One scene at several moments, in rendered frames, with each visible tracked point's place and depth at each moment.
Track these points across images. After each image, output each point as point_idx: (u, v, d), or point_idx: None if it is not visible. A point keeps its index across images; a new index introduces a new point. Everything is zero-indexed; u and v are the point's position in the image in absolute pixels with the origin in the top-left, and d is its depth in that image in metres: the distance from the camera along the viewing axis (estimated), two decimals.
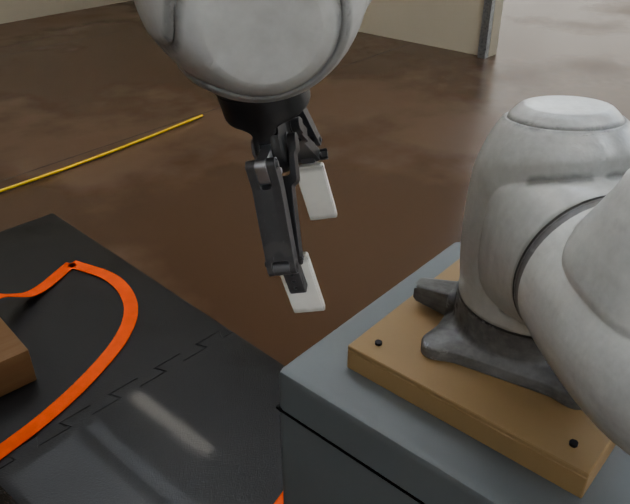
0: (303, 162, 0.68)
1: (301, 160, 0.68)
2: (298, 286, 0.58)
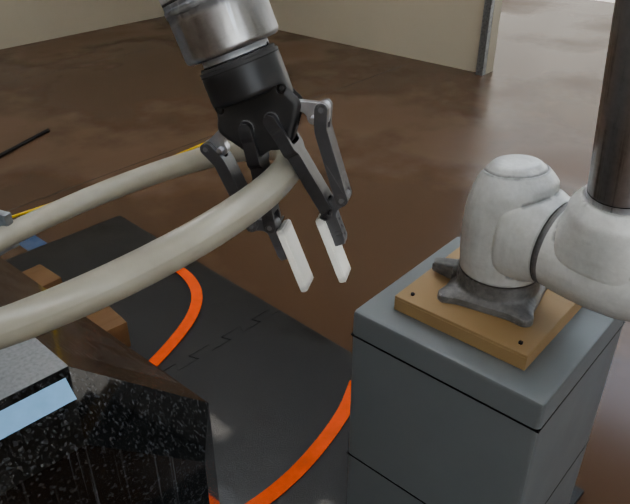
0: (278, 226, 0.66)
1: (276, 224, 0.66)
2: (344, 230, 0.65)
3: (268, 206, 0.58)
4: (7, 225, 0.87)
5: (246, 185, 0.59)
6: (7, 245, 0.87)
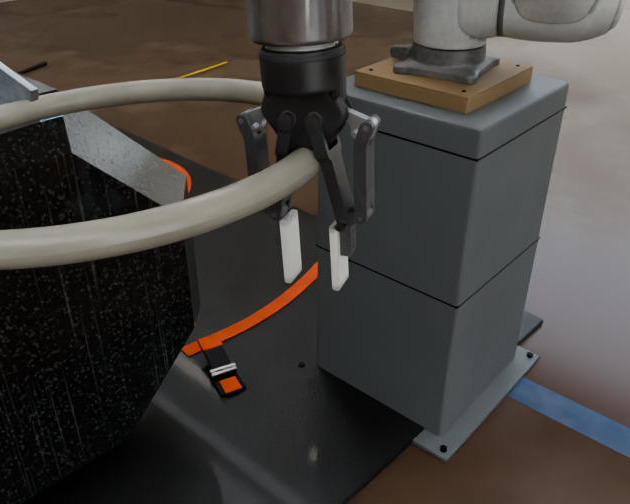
0: (283, 215, 0.66)
1: (282, 213, 0.65)
2: (354, 243, 0.65)
3: (281, 197, 0.57)
4: (31, 100, 0.85)
5: (265, 168, 0.57)
6: (27, 120, 0.85)
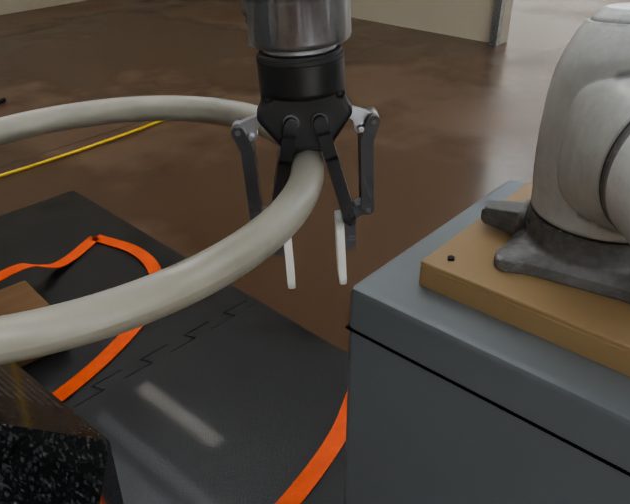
0: None
1: None
2: (355, 235, 0.66)
3: (316, 203, 0.56)
4: None
5: (292, 177, 0.56)
6: None
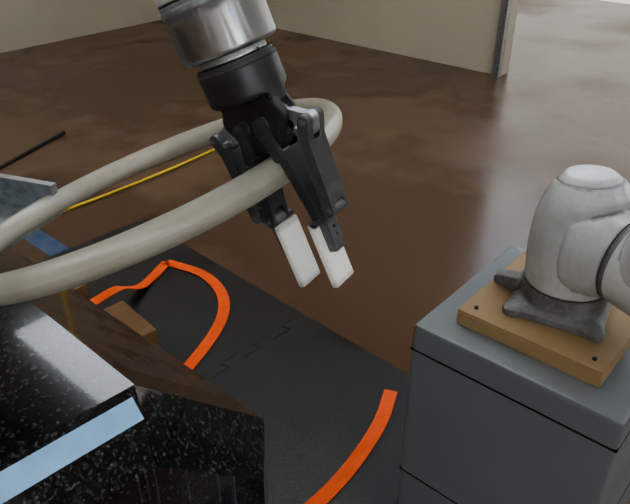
0: (279, 222, 0.67)
1: (277, 220, 0.67)
2: (340, 237, 0.64)
3: None
4: (53, 194, 0.94)
5: None
6: (54, 213, 0.94)
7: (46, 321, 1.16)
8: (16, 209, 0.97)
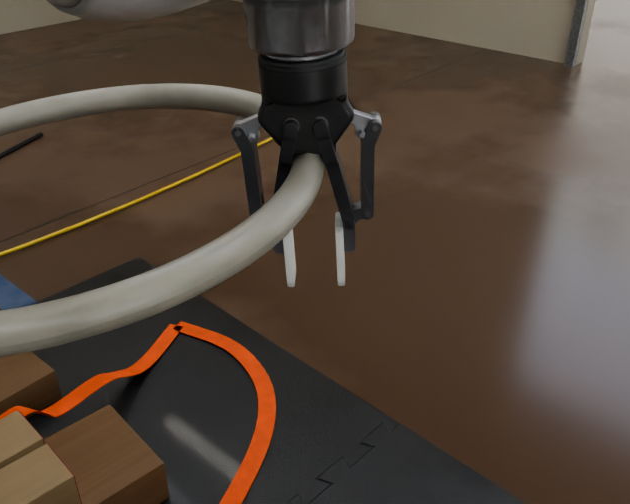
0: None
1: None
2: (355, 237, 0.66)
3: None
4: None
5: None
6: None
7: None
8: None
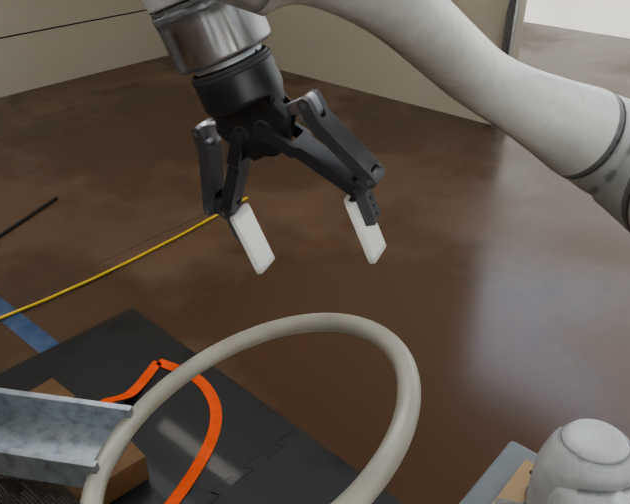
0: (233, 212, 0.68)
1: (231, 210, 0.68)
2: (377, 210, 0.61)
3: (420, 407, 0.82)
4: (131, 417, 1.02)
5: (400, 393, 0.82)
6: (134, 434, 1.02)
7: None
8: (91, 429, 1.04)
